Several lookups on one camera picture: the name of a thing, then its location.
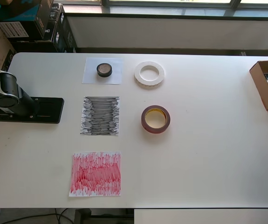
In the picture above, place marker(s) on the red scribbled paper sheet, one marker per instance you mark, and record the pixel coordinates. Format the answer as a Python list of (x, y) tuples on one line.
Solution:
[(94, 175)]

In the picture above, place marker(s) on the black tape roll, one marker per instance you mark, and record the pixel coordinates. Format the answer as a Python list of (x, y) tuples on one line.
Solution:
[(104, 75)]

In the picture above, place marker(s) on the red tape roll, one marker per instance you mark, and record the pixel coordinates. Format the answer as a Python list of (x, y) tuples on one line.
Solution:
[(155, 129)]

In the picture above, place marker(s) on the white tape roll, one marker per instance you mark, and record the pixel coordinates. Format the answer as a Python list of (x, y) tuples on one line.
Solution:
[(161, 73)]

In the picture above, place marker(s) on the wide black carton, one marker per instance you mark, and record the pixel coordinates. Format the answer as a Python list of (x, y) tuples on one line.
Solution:
[(31, 45)]

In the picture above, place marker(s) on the open brown cardboard tray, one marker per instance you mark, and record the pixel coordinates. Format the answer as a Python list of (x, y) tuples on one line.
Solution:
[(259, 88)]

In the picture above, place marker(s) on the white cabinet panel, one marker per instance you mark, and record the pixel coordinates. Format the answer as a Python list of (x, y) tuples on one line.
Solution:
[(206, 217)]

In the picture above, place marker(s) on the blank white paper sheet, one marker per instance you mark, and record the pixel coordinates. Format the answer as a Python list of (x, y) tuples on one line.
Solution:
[(89, 77)]

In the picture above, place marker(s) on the slim black carton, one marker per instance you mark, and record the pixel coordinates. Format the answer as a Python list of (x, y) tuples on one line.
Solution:
[(58, 14)]

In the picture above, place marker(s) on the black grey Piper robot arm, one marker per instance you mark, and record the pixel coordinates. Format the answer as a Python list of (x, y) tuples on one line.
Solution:
[(10, 84)]

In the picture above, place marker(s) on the black scribbled paper sheet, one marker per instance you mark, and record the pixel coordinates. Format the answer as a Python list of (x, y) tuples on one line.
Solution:
[(101, 116)]

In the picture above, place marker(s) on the grey window frame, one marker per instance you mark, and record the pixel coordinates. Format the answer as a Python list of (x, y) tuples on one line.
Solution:
[(166, 10)]

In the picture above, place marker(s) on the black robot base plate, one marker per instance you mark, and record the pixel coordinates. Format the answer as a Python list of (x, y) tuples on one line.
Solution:
[(50, 109)]

